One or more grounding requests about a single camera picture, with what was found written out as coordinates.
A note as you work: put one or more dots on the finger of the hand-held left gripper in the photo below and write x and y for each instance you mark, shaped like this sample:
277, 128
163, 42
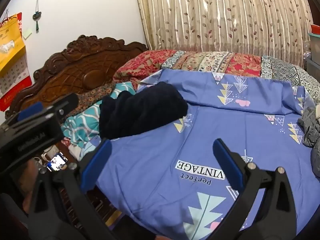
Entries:
30, 111
67, 102

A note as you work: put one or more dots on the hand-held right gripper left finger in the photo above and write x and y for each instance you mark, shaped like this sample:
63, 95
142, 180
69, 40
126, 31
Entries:
97, 166

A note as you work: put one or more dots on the brown floral pillow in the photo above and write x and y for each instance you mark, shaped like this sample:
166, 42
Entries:
92, 95

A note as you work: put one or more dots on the blue printed bedsheet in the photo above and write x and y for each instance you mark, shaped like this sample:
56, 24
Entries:
175, 135

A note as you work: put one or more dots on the red box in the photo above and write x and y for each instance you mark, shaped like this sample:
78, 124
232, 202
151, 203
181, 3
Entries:
316, 28

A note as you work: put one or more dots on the carved wooden headboard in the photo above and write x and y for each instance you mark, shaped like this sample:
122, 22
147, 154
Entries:
82, 70

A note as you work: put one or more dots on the white mug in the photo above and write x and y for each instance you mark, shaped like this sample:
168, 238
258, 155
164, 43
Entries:
51, 151

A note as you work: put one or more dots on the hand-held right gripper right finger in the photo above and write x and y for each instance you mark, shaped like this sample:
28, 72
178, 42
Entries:
228, 166

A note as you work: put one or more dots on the grey storage box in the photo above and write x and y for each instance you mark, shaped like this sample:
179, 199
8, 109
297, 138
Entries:
313, 66

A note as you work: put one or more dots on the dark navy fleece garment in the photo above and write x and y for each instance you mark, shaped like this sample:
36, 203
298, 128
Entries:
142, 110

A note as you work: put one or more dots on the hanging wall ornament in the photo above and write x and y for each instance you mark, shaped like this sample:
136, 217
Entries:
37, 16

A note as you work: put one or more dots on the yellow and red wall calendar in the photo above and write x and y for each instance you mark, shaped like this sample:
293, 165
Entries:
12, 42

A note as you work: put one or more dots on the red floral patchwork quilt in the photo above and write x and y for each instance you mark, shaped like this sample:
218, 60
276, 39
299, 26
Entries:
240, 65

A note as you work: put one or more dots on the beige leaf-print curtain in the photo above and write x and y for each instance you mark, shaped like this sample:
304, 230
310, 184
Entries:
212, 17

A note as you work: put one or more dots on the person's black clothing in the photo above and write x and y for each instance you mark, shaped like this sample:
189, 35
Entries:
140, 230

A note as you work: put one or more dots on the smartphone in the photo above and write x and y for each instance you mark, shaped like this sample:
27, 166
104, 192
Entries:
57, 161

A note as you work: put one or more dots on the grey puffer jacket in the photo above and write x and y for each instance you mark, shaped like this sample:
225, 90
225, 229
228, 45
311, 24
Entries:
310, 127

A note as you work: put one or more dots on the green sticky note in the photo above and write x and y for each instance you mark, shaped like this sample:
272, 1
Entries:
27, 34

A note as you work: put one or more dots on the teal-lidded storage box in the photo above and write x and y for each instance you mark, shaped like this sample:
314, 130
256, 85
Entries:
315, 42

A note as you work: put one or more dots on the teal wavy-print pillow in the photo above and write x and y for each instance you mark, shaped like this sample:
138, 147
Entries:
85, 120

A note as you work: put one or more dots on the carved wooden bed frame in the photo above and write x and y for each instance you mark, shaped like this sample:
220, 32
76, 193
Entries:
105, 205

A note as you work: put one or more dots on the white floral pillow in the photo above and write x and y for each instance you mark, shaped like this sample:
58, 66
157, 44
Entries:
77, 148

